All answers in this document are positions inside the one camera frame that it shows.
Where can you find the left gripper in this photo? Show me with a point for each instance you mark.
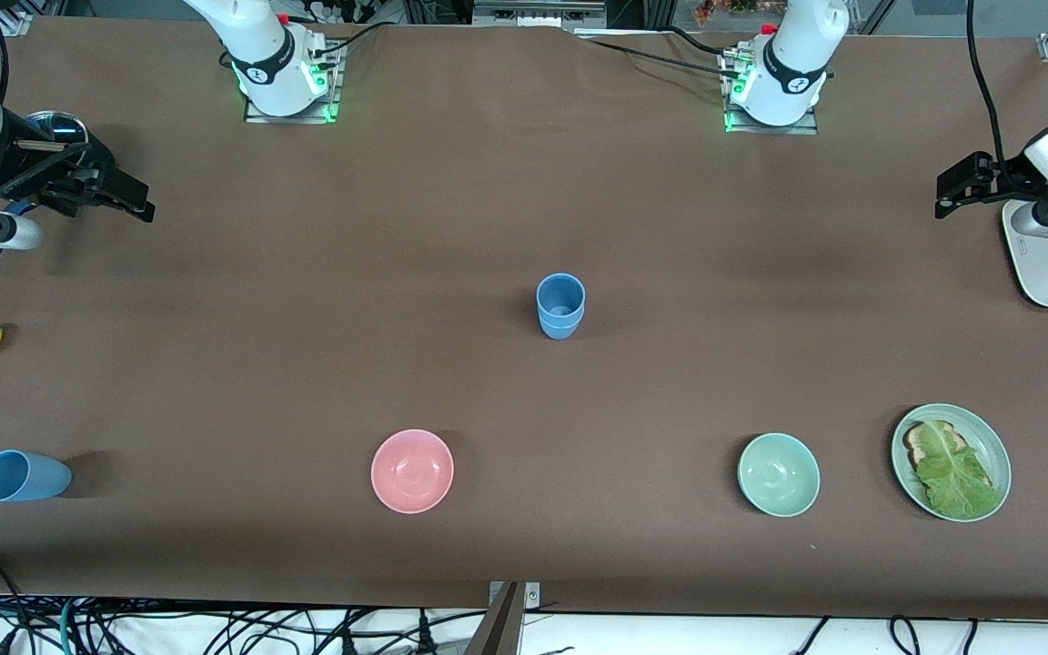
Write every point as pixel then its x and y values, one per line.
pixel 1002 179

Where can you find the grey power strip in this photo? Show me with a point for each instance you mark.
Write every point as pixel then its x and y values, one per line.
pixel 538 14

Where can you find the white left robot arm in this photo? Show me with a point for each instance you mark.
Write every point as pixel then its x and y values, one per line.
pixel 792 55

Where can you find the metal table edge bracket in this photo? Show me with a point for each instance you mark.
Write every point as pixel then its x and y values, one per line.
pixel 531 596

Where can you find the dark blue saucepan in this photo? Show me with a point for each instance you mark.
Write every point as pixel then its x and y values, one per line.
pixel 101 150

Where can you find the toast slice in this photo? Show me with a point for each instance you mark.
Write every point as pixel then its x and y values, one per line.
pixel 917 441

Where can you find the mint green bowl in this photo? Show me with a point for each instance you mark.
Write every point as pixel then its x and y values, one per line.
pixel 779 475

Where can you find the blue cup holding tissue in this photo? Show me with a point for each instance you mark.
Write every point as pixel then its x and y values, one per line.
pixel 561 331

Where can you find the glass saucepan lid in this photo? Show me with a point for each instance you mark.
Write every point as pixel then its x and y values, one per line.
pixel 65 127

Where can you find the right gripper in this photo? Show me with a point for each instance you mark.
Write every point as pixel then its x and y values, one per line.
pixel 44 165

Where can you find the pink bowl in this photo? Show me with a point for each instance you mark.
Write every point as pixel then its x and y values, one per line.
pixel 412 471

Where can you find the dark metal bar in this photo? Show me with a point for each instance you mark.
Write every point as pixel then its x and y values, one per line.
pixel 497 628

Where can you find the mint green plate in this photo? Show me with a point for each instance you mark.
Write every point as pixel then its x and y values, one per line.
pixel 997 450

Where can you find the green lettuce leaf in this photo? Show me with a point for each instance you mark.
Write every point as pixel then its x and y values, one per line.
pixel 956 478

